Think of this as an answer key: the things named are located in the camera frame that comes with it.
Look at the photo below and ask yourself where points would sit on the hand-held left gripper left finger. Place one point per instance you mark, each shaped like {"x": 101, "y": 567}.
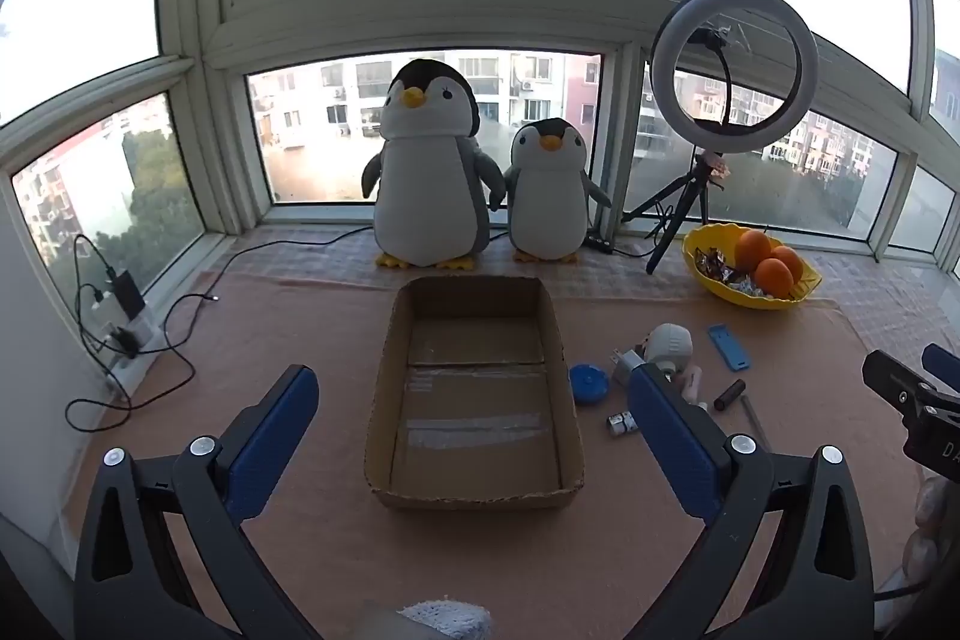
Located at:
{"x": 270, "y": 437}

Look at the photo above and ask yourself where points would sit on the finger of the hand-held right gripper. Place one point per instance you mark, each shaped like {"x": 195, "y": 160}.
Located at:
{"x": 904, "y": 389}
{"x": 945, "y": 366}

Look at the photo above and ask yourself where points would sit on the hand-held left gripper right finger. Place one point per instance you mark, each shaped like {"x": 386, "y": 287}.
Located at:
{"x": 675, "y": 452}

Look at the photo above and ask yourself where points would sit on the silver blister pack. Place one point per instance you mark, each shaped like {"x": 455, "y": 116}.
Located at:
{"x": 621, "y": 424}

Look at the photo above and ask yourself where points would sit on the white pink small bottle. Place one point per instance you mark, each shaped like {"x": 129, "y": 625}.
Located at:
{"x": 694, "y": 385}

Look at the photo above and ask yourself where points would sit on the dark cylindrical tube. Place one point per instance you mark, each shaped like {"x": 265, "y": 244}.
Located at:
{"x": 729, "y": 395}

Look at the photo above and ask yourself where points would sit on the white round device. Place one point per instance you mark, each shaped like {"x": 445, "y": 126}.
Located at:
{"x": 670, "y": 347}

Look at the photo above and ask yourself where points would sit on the blue round lid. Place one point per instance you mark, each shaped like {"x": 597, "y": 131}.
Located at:
{"x": 589, "y": 385}

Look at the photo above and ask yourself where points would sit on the blue phone stand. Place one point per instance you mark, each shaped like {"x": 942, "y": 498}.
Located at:
{"x": 729, "y": 347}

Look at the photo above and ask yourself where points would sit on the brown cardboard box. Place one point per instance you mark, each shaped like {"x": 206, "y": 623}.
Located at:
{"x": 472, "y": 400}

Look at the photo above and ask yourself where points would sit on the person's right hand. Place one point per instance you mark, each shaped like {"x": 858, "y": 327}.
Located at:
{"x": 926, "y": 557}

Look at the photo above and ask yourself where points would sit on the white power strip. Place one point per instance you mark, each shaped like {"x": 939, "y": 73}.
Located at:
{"x": 139, "y": 340}

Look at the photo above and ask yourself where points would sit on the yellow plastic bowl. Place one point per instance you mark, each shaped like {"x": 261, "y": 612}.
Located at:
{"x": 727, "y": 291}

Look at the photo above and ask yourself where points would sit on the orange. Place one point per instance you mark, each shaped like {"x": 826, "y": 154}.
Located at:
{"x": 772, "y": 278}
{"x": 752, "y": 250}
{"x": 792, "y": 261}

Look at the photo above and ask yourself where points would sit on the small black adapter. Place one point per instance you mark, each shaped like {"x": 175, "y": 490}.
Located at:
{"x": 126, "y": 344}

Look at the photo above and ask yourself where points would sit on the pile of wrapped candies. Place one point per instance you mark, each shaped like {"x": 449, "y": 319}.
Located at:
{"x": 716, "y": 269}

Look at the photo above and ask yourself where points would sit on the large black charger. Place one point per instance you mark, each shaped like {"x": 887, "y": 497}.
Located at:
{"x": 126, "y": 293}

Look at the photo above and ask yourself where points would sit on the black inline remote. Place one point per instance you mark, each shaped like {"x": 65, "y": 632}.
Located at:
{"x": 600, "y": 242}

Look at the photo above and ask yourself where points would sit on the black tripod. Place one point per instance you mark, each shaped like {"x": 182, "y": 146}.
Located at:
{"x": 682, "y": 205}

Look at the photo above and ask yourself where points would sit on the light blue fuzzy cloth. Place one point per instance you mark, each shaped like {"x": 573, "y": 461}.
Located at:
{"x": 446, "y": 621}

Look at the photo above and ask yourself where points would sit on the small penguin plush toy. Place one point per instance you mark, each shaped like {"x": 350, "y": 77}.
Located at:
{"x": 547, "y": 197}

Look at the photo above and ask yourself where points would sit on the pink hanging tag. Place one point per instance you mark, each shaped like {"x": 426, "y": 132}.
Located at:
{"x": 714, "y": 169}

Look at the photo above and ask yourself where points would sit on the large penguin plush toy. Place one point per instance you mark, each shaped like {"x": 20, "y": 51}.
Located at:
{"x": 427, "y": 175}

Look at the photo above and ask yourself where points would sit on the white window frame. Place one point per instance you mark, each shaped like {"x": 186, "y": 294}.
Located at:
{"x": 217, "y": 10}

